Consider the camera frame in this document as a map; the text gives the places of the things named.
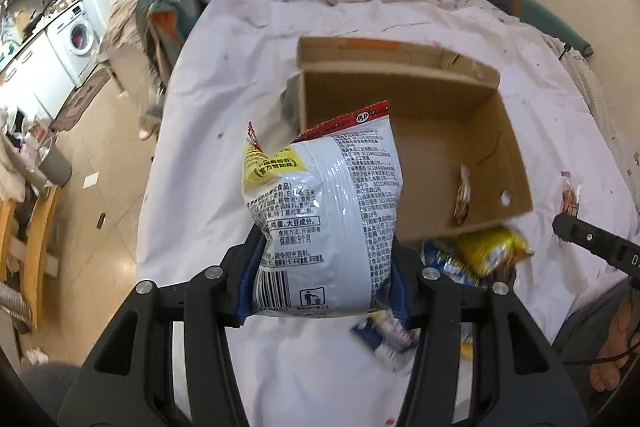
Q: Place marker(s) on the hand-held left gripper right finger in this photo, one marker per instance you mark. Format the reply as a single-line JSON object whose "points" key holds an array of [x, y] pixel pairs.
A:
{"points": [[402, 302]]}

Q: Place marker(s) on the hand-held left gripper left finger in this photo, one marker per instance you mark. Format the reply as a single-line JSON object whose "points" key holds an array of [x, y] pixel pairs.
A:
{"points": [[232, 292]]}

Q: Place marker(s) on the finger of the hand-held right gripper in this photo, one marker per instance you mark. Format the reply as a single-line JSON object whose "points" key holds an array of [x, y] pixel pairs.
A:
{"points": [[595, 242]]}

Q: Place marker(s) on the dark blue snack bag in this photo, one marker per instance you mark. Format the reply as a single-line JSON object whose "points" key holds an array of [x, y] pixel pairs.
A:
{"points": [[385, 339]]}

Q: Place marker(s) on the small clear snack packet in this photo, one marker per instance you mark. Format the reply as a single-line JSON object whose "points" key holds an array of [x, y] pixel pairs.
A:
{"points": [[570, 199]]}

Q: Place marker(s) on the blue snack bag yellow print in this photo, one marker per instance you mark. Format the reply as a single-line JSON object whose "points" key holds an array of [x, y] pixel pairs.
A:
{"points": [[445, 264]]}

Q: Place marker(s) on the white snack bag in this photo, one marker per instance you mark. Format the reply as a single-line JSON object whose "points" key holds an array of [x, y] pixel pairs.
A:
{"points": [[320, 217]]}

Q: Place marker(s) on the cardboard box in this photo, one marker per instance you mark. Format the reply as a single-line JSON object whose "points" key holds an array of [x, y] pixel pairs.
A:
{"points": [[430, 142]]}

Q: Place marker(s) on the person's bare foot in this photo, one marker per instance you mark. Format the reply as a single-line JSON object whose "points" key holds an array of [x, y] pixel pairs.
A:
{"points": [[617, 347]]}

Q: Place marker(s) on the small brown snack packet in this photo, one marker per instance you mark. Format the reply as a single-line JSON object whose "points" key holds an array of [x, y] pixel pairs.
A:
{"points": [[462, 202]]}

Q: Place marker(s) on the white paper sheet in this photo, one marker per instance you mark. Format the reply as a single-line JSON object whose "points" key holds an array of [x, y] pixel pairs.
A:
{"points": [[91, 181]]}

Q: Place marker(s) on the wooden chair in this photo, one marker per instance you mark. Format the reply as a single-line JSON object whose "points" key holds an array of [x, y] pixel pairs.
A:
{"points": [[37, 247]]}

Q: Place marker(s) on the grey trash bin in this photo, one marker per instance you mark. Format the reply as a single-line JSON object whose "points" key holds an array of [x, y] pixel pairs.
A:
{"points": [[54, 162]]}

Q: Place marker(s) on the green cushion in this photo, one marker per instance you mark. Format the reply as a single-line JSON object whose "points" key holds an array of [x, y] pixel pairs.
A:
{"points": [[530, 9]]}

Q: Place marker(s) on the patterned floor rug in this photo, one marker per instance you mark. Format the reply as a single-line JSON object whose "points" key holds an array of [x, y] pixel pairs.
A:
{"points": [[82, 99]]}

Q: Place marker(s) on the white cloth pile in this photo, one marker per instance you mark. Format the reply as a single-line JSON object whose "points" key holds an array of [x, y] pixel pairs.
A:
{"points": [[15, 167]]}

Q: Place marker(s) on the white washing machine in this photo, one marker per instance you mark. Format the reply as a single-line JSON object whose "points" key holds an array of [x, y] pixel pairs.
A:
{"points": [[75, 42]]}

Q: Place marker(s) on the white cabinet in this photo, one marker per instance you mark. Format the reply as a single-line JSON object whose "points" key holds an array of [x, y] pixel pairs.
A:
{"points": [[35, 72]]}

